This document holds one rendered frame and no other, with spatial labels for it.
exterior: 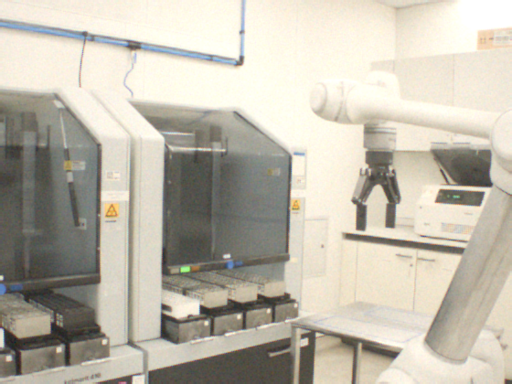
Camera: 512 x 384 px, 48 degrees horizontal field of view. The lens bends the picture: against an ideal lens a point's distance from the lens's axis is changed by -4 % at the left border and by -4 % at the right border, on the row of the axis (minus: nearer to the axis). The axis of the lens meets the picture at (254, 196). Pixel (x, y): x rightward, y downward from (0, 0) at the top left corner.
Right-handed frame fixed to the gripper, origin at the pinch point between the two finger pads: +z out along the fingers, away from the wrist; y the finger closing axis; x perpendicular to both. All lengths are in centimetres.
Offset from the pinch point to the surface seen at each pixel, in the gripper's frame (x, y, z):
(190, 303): 70, -10, 34
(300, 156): 75, 49, -19
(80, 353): 66, -54, 43
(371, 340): 11.4, 17.3, 38.3
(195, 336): 65, -11, 45
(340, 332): 23.4, 16.5, 38.1
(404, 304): 127, 218, 79
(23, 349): 67, -71, 39
